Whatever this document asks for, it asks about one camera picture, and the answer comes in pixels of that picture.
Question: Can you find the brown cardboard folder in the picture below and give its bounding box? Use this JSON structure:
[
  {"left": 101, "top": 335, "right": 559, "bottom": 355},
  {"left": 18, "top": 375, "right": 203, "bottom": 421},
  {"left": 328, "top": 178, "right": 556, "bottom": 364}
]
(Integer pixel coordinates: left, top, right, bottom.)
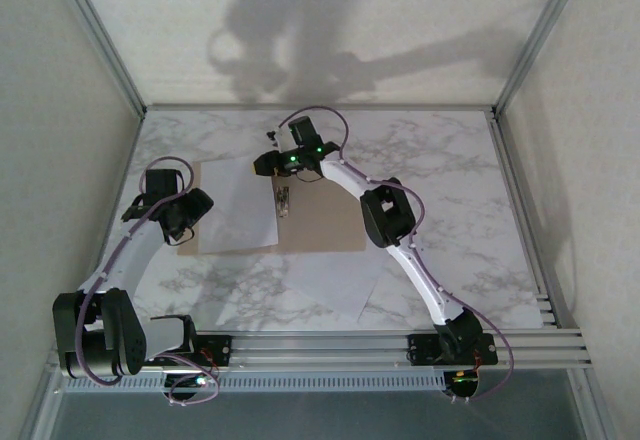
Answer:
[{"left": 177, "top": 159, "right": 368, "bottom": 257}]

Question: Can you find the metal folder clip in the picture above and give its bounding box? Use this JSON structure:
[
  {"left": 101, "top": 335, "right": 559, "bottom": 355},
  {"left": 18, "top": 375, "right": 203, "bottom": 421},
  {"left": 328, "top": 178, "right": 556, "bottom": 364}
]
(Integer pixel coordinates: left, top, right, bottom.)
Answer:
[{"left": 273, "top": 185, "right": 292, "bottom": 220}]

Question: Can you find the round black controller housing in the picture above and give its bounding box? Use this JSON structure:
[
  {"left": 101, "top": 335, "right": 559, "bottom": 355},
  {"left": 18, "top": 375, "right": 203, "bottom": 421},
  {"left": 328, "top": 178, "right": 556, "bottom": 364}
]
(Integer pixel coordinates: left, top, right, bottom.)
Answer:
[
  {"left": 442, "top": 369, "right": 484, "bottom": 404},
  {"left": 162, "top": 372, "right": 221, "bottom": 406}
]

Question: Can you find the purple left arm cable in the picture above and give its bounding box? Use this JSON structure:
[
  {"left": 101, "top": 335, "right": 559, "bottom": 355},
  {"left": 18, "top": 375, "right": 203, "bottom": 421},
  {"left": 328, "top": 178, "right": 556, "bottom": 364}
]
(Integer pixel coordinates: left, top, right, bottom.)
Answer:
[{"left": 73, "top": 157, "right": 221, "bottom": 407}]

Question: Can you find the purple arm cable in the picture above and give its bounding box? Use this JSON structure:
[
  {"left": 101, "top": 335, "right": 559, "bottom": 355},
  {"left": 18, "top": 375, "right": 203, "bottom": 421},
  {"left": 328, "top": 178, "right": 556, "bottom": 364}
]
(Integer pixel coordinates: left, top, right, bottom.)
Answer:
[
  {"left": 73, "top": 157, "right": 221, "bottom": 407},
  {"left": 277, "top": 104, "right": 516, "bottom": 404}
]

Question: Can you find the aluminium back rail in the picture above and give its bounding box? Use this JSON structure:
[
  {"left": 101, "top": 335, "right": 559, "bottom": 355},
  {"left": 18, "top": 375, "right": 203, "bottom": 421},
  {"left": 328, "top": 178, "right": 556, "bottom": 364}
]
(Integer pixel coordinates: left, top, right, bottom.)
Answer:
[{"left": 142, "top": 103, "right": 499, "bottom": 114}]

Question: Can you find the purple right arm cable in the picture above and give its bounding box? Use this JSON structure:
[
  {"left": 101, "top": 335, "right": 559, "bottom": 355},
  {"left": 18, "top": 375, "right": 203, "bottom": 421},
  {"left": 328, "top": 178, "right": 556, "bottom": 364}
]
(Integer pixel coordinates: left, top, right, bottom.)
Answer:
[{"left": 277, "top": 104, "right": 516, "bottom": 404}]

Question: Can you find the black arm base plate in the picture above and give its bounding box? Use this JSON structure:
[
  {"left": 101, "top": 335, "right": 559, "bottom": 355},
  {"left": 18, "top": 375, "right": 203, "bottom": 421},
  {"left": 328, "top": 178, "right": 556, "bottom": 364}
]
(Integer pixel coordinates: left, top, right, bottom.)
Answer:
[
  {"left": 192, "top": 334, "right": 235, "bottom": 367},
  {"left": 407, "top": 332, "right": 499, "bottom": 366}
]

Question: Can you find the aluminium frame post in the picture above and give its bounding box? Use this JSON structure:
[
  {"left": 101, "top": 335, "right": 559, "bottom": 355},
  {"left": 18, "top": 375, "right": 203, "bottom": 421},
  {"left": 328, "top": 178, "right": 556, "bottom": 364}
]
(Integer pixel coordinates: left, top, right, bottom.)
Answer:
[
  {"left": 492, "top": 0, "right": 592, "bottom": 117},
  {"left": 47, "top": 0, "right": 147, "bottom": 117}
]

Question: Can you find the aluminium front rail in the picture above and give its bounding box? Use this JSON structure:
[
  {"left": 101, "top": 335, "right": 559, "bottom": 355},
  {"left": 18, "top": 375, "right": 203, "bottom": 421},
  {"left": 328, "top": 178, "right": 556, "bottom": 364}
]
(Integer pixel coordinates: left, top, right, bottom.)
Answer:
[{"left": 49, "top": 328, "right": 596, "bottom": 372}]

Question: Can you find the aluminium side rail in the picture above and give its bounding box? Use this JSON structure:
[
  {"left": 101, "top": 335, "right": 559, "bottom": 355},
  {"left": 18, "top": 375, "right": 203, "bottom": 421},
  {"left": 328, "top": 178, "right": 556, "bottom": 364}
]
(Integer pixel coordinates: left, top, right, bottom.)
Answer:
[{"left": 487, "top": 112, "right": 564, "bottom": 329}]

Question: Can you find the grey slotted cable duct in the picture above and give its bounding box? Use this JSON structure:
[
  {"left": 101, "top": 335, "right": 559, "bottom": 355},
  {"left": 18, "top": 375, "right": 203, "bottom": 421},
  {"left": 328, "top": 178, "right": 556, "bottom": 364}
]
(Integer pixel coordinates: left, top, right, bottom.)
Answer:
[{"left": 62, "top": 373, "right": 447, "bottom": 394}]

